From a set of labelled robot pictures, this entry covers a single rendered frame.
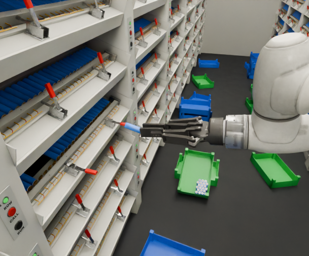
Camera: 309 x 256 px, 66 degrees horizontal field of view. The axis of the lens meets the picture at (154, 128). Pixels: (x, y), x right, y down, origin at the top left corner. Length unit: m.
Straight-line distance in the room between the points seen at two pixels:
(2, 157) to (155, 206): 1.20
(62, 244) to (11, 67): 0.55
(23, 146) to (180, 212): 1.17
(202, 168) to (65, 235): 1.10
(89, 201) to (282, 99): 0.70
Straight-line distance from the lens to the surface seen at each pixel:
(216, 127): 0.63
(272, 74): 0.52
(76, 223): 0.89
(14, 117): 0.61
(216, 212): 1.61
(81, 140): 0.82
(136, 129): 0.71
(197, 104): 2.53
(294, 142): 0.63
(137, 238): 1.47
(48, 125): 0.63
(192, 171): 1.70
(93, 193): 0.95
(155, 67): 1.52
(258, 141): 0.62
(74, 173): 0.75
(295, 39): 0.52
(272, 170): 2.00
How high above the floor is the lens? 1.25
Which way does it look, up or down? 33 degrees down
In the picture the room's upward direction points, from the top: straight up
